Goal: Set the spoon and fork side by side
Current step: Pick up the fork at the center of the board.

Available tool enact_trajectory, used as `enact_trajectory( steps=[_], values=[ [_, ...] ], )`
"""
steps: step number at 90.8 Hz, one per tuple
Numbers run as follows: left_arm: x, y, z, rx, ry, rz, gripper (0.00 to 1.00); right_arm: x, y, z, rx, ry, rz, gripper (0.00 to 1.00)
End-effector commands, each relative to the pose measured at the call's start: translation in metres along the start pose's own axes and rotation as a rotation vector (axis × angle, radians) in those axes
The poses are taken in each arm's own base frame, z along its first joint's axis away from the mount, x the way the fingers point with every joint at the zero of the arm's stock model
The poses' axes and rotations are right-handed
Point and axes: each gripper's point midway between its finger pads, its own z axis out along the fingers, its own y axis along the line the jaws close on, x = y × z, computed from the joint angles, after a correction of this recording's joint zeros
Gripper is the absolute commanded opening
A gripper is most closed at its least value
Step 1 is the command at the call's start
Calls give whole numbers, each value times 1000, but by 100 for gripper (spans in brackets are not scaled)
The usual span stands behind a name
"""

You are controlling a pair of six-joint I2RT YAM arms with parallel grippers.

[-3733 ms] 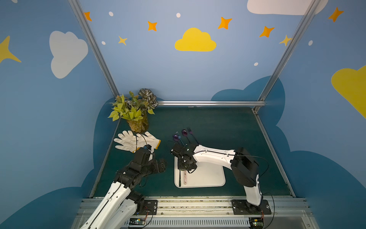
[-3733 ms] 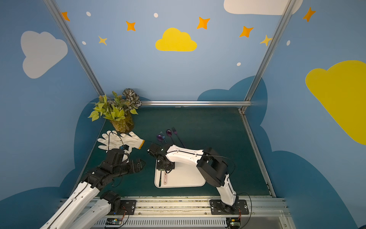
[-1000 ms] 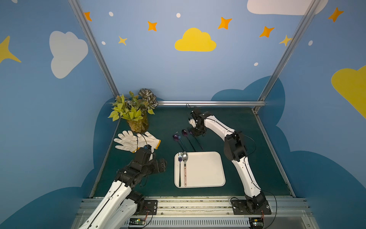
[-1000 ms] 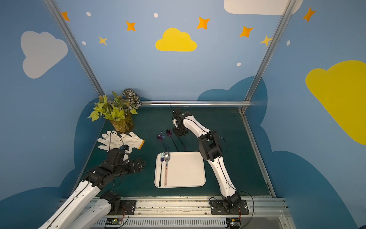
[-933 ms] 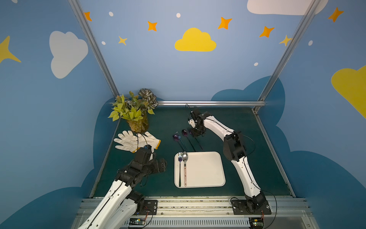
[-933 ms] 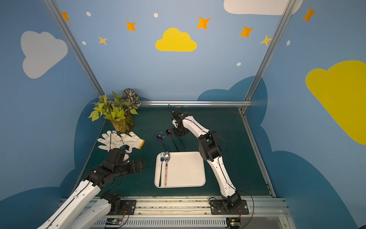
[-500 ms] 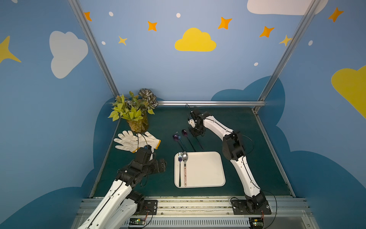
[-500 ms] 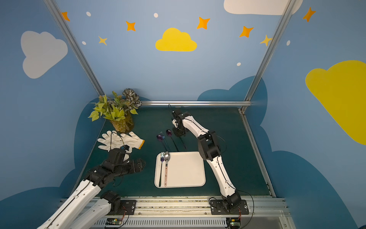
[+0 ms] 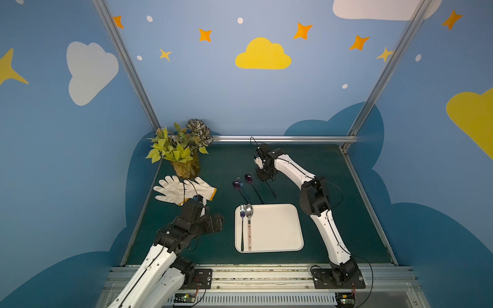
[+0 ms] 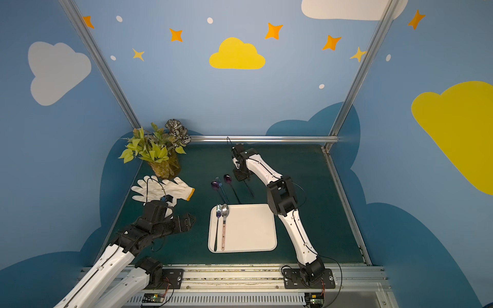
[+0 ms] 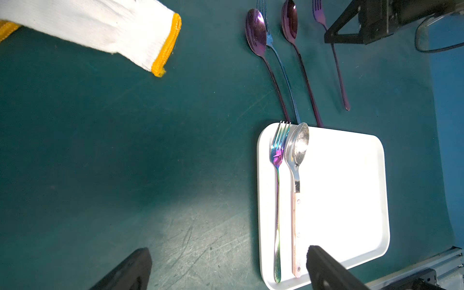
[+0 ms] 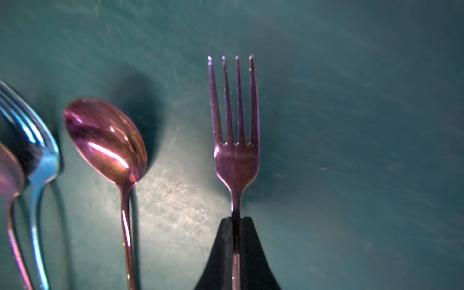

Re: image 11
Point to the blue iridescent fork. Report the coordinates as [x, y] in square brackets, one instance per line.
[261, 5]

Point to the white knit glove yellow cuff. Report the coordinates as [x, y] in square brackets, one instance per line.
[145, 32]

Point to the rainbow iridescent fork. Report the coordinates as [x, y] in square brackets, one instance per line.
[276, 157]

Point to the purple fork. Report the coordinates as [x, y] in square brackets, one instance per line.
[320, 18]

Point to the white plastic tray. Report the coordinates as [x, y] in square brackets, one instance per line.
[342, 205]

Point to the purple spoon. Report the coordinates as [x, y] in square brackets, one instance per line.
[290, 27]
[256, 36]

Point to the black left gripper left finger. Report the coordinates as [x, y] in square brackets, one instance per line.
[131, 274]

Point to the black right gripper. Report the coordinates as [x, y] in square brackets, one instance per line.
[384, 18]

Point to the silver spoon pink handle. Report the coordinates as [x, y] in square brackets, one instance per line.
[295, 152]

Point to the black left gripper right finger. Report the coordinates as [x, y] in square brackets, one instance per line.
[327, 274]

